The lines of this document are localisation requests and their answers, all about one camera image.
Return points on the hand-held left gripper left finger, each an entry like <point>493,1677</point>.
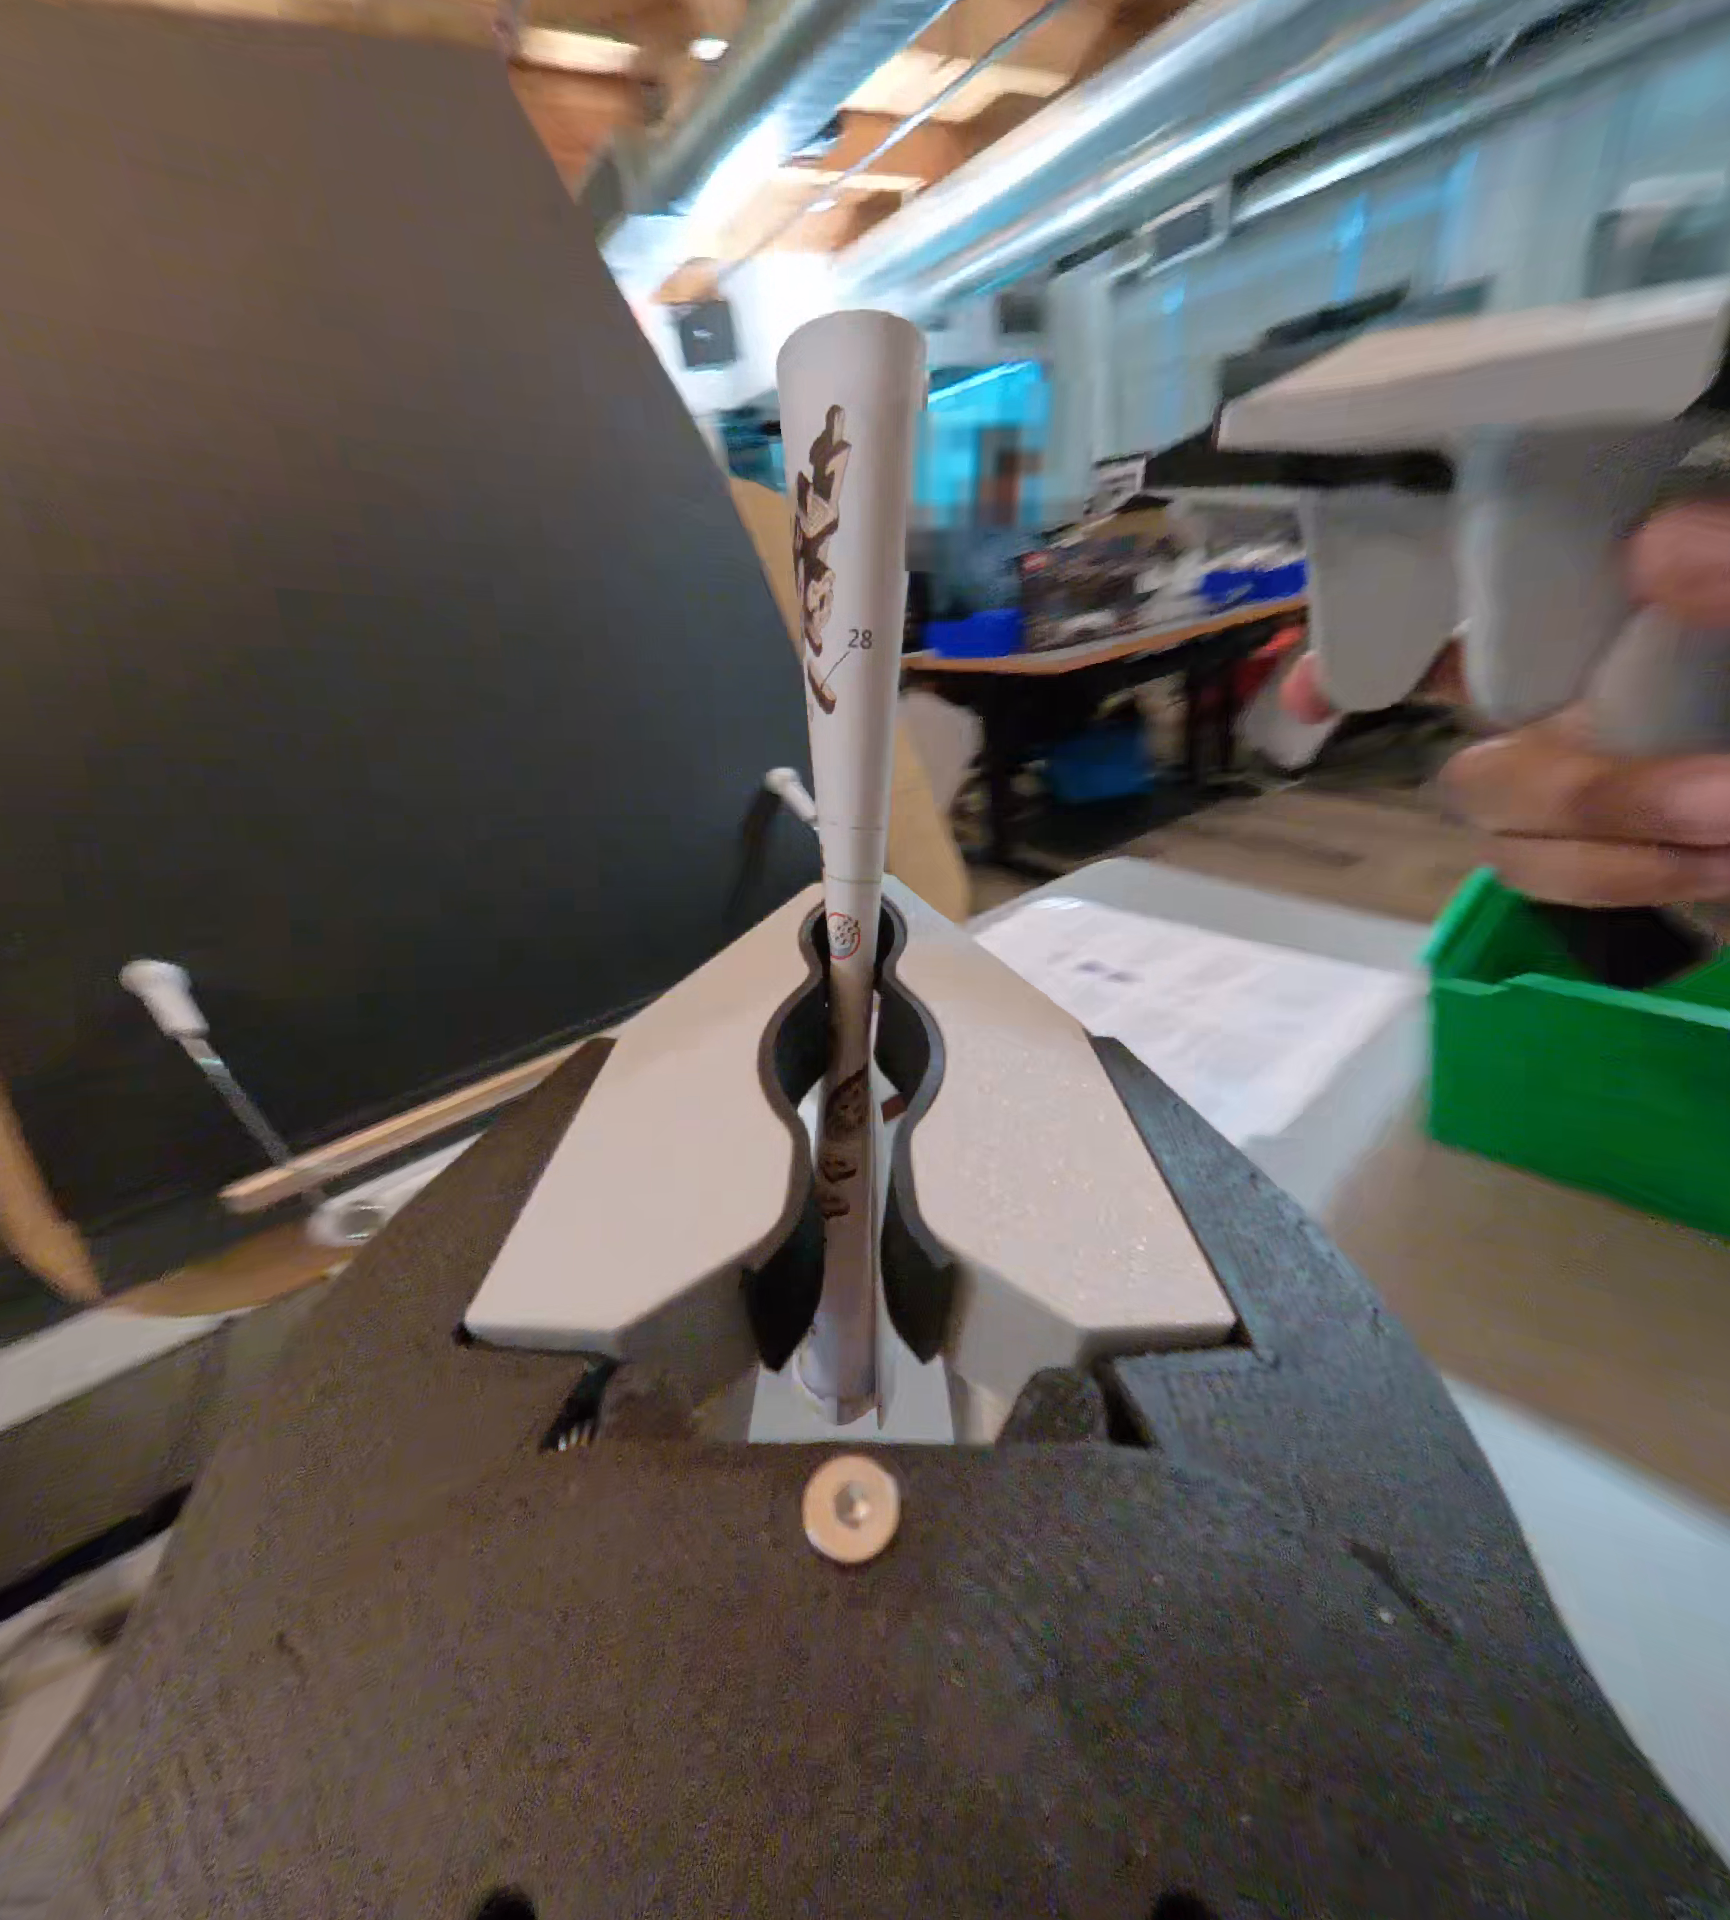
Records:
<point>655,1169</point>

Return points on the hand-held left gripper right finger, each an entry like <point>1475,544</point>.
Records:
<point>1062,1185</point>

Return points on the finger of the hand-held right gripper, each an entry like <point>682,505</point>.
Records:
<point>1479,367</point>

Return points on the instruction booklet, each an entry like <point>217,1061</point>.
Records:
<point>850,495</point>

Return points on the grey desk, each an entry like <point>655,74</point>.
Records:
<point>1632,1650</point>

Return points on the person's right hand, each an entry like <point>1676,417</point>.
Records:
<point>1676,824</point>

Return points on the printed paper sheets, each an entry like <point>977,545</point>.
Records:
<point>1196,1006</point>

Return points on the metal rod with white tip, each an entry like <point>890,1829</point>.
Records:
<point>204,1047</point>
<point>790,793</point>

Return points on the background wooden table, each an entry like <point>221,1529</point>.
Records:
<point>1103,636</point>

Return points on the green plastic bin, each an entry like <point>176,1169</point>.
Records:
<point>1586,1108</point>

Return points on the silver ventilation duct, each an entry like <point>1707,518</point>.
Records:
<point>1103,135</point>

